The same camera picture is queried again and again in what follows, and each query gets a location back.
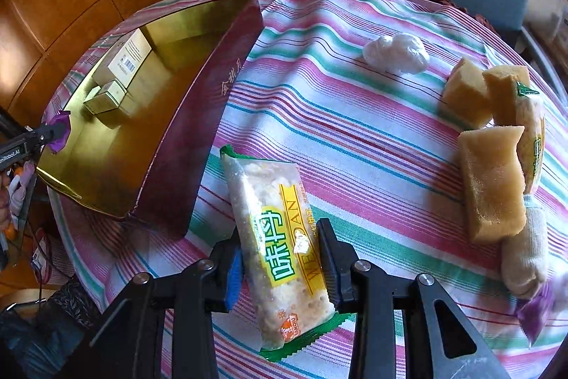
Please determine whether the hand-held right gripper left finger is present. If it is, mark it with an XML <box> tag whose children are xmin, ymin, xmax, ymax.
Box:
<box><xmin>89</xmin><ymin>228</ymin><xmax>245</xmax><ymax>379</ymax></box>

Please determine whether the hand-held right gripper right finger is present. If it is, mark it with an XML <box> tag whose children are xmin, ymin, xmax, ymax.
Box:
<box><xmin>316</xmin><ymin>218</ymin><xmax>511</xmax><ymax>379</ymax></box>

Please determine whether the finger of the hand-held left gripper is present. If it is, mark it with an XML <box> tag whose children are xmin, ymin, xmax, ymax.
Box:
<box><xmin>18</xmin><ymin>123</ymin><xmax>67</xmax><ymax>150</ymax></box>

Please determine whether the purple snack packet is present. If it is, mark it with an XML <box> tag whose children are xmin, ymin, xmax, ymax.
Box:
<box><xmin>45</xmin><ymin>110</ymin><xmax>72</xmax><ymax>154</ymax></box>
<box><xmin>517</xmin><ymin>279</ymin><xmax>558</xmax><ymax>348</ymax></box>

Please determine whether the green yellow cracker packet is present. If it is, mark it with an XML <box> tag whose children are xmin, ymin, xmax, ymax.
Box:
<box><xmin>219</xmin><ymin>145</ymin><xmax>351</xmax><ymax>362</ymax></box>
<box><xmin>515</xmin><ymin>81</ymin><xmax>547</xmax><ymax>195</ymax></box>

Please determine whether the maroon gift box gold interior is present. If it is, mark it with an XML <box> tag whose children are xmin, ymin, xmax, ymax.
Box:
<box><xmin>35</xmin><ymin>0</ymin><xmax>264</xmax><ymax>240</ymax></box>

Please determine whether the white cream biscuit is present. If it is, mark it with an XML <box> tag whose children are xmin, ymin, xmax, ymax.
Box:
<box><xmin>501</xmin><ymin>193</ymin><xmax>552</xmax><ymax>300</ymax></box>

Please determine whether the person's left hand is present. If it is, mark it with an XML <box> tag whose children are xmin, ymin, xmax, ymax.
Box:
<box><xmin>0</xmin><ymin>162</ymin><xmax>37</xmax><ymax>225</ymax></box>

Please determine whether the small gold box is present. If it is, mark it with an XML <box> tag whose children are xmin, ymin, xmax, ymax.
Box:
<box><xmin>83</xmin><ymin>81</ymin><xmax>129</xmax><ymax>115</ymax></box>

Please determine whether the cream box with barcode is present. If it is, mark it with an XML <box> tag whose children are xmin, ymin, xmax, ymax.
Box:
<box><xmin>94</xmin><ymin>28</ymin><xmax>152</xmax><ymax>90</ymax></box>

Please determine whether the dark patterned clothing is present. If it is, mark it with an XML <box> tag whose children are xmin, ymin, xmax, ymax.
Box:
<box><xmin>0</xmin><ymin>277</ymin><xmax>104</xmax><ymax>379</ymax></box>

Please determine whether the long yellow sponge block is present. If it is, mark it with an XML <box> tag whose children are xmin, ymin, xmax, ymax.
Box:
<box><xmin>457</xmin><ymin>125</ymin><xmax>529</xmax><ymax>247</ymax></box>

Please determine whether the crumpled white plastic bag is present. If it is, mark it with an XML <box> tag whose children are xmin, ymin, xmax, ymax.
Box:
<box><xmin>363</xmin><ymin>33</ymin><xmax>430</xmax><ymax>73</ymax></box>

